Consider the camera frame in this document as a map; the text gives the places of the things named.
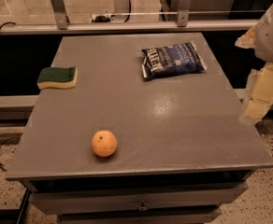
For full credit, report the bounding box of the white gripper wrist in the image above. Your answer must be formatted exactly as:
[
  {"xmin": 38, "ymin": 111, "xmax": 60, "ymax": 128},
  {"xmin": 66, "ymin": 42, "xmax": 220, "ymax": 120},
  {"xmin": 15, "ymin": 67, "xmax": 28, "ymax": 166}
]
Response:
[{"xmin": 235, "ymin": 4, "xmax": 273, "ymax": 125}]

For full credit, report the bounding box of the green and yellow sponge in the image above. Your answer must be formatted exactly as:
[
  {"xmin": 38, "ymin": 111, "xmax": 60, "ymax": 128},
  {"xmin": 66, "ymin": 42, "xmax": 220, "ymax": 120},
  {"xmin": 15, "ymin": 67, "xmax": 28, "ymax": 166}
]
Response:
[{"xmin": 37, "ymin": 66, "xmax": 78, "ymax": 90}]

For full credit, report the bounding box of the blue snack bag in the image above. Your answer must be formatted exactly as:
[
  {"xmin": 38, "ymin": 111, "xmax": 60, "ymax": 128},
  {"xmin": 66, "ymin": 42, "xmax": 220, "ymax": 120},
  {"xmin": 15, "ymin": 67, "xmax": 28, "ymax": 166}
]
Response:
[{"xmin": 141, "ymin": 41, "xmax": 208, "ymax": 80}]

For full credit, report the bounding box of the orange fruit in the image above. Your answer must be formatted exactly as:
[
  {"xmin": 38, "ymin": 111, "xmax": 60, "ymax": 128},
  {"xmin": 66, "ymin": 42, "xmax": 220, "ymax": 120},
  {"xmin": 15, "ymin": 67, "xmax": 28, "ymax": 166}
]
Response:
[{"xmin": 92, "ymin": 130, "xmax": 118, "ymax": 157}]

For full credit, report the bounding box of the grey cabinet drawer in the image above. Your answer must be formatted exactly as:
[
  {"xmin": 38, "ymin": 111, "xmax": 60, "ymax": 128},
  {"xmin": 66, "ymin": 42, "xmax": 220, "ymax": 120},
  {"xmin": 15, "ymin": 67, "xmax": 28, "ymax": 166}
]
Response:
[{"xmin": 30, "ymin": 182, "xmax": 248, "ymax": 215}]

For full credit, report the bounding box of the right metal bracket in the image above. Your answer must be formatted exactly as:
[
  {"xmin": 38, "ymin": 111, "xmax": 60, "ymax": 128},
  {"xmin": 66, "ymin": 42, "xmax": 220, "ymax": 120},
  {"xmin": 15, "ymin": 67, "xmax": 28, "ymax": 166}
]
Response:
[{"xmin": 177, "ymin": 0, "xmax": 192, "ymax": 27}]

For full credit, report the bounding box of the metal bracket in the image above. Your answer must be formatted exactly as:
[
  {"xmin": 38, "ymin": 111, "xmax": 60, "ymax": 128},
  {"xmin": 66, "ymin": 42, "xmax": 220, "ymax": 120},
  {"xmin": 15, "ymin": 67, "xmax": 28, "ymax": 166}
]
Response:
[
  {"xmin": 50, "ymin": 0, "xmax": 69, "ymax": 30},
  {"xmin": 177, "ymin": 0, "xmax": 192, "ymax": 27}
]

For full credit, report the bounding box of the metal window rail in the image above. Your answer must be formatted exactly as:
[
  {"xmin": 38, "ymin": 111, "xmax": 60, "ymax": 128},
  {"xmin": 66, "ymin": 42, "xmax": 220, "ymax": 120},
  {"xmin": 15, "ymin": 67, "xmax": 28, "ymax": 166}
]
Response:
[{"xmin": 0, "ymin": 20, "xmax": 258, "ymax": 35}]

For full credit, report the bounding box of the left metal bracket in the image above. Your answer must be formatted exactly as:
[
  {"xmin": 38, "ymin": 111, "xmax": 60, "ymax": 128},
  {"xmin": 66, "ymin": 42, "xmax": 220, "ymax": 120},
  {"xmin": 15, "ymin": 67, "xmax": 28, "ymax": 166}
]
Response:
[{"xmin": 50, "ymin": 0, "xmax": 69, "ymax": 30}]

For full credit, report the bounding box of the black cable on floor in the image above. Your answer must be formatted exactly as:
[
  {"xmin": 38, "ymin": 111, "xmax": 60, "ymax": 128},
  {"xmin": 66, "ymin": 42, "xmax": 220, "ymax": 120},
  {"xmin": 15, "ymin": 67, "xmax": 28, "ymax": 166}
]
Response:
[{"xmin": 0, "ymin": 136, "xmax": 22, "ymax": 172}]

